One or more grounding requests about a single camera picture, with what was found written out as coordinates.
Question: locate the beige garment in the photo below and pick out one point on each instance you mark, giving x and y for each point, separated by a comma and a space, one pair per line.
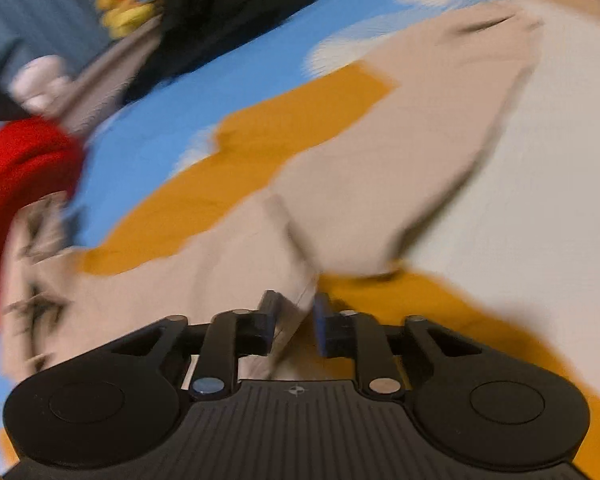
380, 185

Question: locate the mustard yellow garment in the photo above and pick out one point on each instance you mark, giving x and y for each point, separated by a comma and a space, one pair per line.
240, 185

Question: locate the red folded blanket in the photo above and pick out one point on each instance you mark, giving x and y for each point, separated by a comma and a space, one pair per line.
20, 170

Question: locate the grey bed rail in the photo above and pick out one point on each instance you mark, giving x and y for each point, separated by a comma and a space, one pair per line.
100, 90

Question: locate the yellow plush toy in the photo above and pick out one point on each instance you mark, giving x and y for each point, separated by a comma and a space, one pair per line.
135, 0

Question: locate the black cloth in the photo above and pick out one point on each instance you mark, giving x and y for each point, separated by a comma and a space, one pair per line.
215, 25

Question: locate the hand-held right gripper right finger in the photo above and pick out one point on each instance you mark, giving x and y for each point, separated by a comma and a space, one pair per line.
322, 325

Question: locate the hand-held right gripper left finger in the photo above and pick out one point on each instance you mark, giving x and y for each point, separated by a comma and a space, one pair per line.
271, 322

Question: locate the blue and white printed bedsheet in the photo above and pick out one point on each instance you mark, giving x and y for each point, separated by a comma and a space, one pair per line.
180, 95

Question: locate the blue curtain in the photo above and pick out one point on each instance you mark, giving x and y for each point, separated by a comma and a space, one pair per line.
30, 5

